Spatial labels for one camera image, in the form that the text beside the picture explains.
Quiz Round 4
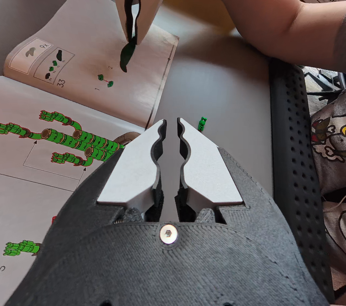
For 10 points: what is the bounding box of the black perforated edge guard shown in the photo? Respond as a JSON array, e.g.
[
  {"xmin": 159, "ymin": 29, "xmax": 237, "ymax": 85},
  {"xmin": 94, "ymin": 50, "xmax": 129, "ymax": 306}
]
[{"xmin": 270, "ymin": 58, "xmax": 335, "ymax": 306}]

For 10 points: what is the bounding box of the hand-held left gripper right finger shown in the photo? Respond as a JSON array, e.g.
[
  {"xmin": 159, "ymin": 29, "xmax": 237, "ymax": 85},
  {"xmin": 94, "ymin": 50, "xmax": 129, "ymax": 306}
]
[{"xmin": 175, "ymin": 117, "xmax": 244, "ymax": 221}]

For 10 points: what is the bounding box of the black office chair base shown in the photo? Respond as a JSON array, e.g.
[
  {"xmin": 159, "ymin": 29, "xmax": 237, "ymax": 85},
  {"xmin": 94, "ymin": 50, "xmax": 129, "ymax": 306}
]
[{"xmin": 303, "ymin": 66, "xmax": 346, "ymax": 102}]

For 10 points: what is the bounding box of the dark green lego leaf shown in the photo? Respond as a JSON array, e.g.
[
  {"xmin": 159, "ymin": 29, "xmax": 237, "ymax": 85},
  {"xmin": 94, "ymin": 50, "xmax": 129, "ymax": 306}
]
[{"xmin": 119, "ymin": 37, "xmax": 137, "ymax": 73}]

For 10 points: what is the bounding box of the person in grey chicken shirt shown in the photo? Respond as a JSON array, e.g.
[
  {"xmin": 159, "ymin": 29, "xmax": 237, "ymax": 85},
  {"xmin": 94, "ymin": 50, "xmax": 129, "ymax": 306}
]
[{"xmin": 308, "ymin": 14, "xmax": 346, "ymax": 302}]

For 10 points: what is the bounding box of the lego instruction booklet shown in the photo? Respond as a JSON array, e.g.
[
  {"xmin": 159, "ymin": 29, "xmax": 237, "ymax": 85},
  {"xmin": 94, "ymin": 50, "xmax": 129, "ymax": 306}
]
[{"xmin": 0, "ymin": 0, "xmax": 179, "ymax": 306}]

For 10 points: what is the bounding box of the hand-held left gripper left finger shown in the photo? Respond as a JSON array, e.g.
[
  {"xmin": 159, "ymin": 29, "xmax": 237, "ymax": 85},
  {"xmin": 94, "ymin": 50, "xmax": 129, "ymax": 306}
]
[{"xmin": 96, "ymin": 119, "xmax": 167, "ymax": 221}]

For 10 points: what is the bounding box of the person's right forearm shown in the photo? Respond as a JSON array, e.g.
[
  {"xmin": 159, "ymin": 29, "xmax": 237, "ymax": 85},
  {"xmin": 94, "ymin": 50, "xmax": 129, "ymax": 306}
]
[{"xmin": 205, "ymin": 0, "xmax": 346, "ymax": 67}]

